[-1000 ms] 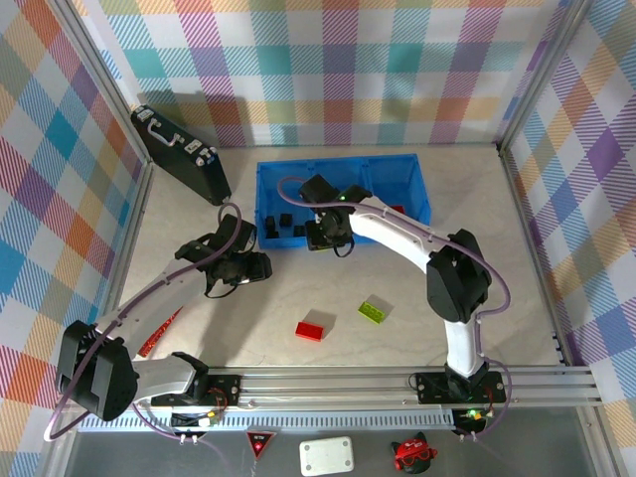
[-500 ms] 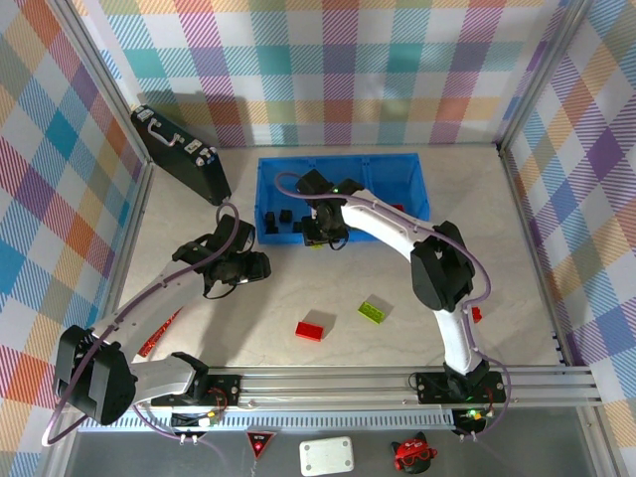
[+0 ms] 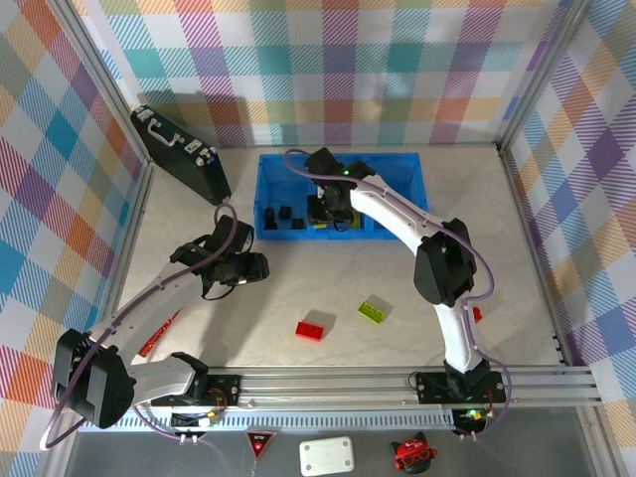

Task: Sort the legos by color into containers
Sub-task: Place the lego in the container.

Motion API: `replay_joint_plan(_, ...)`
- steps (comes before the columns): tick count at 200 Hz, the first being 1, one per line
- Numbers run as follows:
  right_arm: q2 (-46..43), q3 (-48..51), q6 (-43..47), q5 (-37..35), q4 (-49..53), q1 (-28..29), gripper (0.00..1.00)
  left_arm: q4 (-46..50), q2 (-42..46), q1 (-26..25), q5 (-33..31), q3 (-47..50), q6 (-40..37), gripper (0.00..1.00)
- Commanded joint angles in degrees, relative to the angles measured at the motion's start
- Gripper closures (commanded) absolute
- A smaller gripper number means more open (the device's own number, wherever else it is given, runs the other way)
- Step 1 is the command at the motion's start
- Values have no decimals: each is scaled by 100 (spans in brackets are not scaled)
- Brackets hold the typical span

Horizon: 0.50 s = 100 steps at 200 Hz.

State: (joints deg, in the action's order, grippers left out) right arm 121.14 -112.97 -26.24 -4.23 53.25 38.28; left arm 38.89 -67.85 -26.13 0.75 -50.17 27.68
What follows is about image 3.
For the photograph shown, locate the blue plastic storage bin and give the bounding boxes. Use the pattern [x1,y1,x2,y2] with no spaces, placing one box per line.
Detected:
[370,152,430,242]
[254,152,314,243]
[308,152,375,243]

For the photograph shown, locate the black carrying case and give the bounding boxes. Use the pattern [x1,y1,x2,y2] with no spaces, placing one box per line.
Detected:
[130,103,233,207]

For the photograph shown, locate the red triangle sign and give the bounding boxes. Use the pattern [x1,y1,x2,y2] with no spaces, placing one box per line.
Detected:
[245,430,277,461]

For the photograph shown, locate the white rectangular plate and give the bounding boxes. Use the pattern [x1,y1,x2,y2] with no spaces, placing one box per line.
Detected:
[298,435,356,477]

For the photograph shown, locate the red cat figurine with glasses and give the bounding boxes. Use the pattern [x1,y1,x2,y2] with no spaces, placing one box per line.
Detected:
[390,431,439,473]

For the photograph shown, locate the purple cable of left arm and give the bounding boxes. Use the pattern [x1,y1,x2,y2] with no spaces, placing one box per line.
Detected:
[39,202,239,452]

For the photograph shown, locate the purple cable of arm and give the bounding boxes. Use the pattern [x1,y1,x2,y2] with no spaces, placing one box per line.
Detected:
[283,147,513,438]
[39,202,239,452]

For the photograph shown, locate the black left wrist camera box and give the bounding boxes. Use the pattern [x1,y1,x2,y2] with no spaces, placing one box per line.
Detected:
[241,251,271,284]

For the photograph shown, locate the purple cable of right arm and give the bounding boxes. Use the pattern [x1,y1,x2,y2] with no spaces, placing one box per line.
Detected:
[283,147,513,438]

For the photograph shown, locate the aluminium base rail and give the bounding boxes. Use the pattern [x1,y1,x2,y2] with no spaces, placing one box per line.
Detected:
[131,366,598,411]

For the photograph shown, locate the slotted grey cable duct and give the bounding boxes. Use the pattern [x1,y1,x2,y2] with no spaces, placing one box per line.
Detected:
[111,413,457,430]

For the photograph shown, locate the aluminium frame post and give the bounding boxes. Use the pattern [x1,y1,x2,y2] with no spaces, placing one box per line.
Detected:
[495,0,595,153]
[49,0,156,173]

